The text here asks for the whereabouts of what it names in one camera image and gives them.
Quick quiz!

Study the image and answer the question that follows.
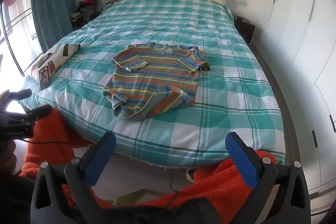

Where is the dark wooden nightstand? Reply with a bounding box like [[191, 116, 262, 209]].
[[232, 13, 256, 45]]

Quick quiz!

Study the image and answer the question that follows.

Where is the pile of colourful clothes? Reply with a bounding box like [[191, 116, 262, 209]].
[[70, 0, 101, 28]]

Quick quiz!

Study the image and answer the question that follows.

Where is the window with dark frame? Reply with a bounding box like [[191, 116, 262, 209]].
[[0, 0, 42, 114]]

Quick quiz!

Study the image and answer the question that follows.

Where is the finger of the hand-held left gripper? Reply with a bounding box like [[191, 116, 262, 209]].
[[1, 89, 32, 102], [26, 105, 52, 123]]

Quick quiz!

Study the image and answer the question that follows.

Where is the bed with teal plaid blanket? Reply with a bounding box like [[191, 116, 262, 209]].
[[20, 0, 286, 169]]

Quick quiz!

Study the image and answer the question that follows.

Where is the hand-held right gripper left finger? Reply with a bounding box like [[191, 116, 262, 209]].
[[30, 132, 117, 224]]

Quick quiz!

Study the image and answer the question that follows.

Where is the white wardrobe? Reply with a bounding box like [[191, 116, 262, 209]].
[[259, 0, 336, 214]]

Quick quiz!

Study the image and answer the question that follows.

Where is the green paper sheet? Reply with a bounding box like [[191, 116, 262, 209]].
[[113, 189, 155, 206]]

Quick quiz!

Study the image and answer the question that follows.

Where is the black smartphone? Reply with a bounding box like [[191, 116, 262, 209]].
[[39, 66, 51, 90]]

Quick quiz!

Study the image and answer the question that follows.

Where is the thin black cable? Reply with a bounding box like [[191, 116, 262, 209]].
[[25, 139, 180, 207]]

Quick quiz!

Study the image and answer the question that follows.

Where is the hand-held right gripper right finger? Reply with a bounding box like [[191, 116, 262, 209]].
[[225, 132, 311, 224]]

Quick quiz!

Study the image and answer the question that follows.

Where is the orange fuzzy blanket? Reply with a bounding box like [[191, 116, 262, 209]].
[[20, 107, 279, 214]]

